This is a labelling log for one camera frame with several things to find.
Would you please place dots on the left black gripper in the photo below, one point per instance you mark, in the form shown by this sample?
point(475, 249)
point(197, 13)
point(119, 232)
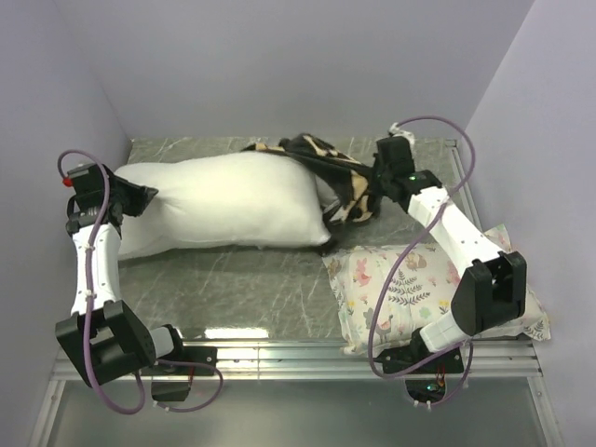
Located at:
point(140, 195)

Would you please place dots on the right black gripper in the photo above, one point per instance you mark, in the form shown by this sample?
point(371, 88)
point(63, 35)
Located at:
point(374, 186)

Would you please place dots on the black pillowcase with tan flowers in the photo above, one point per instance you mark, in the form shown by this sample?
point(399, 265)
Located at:
point(344, 184)

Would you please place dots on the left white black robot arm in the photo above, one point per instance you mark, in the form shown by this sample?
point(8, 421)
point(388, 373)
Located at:
point(103, 337)

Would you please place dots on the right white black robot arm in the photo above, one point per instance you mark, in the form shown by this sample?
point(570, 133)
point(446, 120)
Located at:
point(492, 287)

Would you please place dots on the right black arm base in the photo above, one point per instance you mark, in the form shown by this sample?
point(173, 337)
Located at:
point(431, 381)

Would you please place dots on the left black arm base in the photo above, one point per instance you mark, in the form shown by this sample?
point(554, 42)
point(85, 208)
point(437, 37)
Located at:
point(172, 379)

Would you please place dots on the white floral printed pillow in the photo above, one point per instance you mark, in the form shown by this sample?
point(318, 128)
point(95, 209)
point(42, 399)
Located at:
point(419, 293)

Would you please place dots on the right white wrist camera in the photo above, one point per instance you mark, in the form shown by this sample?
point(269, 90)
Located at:
point(396, 130)

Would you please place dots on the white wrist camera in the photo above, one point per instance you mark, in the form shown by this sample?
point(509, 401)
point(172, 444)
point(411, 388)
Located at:
point(77, 176)
point(396, 130)

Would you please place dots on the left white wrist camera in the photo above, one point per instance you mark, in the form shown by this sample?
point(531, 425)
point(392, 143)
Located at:
point(77, 176)

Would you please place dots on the aluminium mounting rail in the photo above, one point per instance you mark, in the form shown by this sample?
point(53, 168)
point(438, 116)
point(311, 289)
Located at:
point(324, 359)

